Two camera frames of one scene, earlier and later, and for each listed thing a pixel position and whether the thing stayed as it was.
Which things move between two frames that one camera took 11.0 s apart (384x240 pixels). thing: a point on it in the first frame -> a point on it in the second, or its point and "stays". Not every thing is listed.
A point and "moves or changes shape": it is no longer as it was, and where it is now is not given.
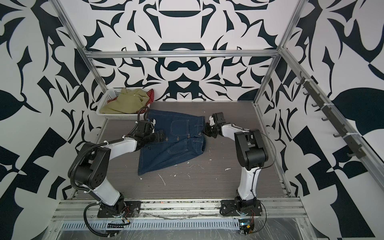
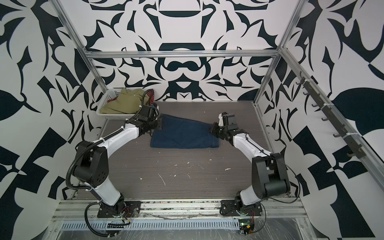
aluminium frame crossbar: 179,53 stays
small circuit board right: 246,225 stays
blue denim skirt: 184,136 moves or changes shape
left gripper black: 160,136 -> 160,123
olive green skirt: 128,102 stays
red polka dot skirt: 151,94 stays
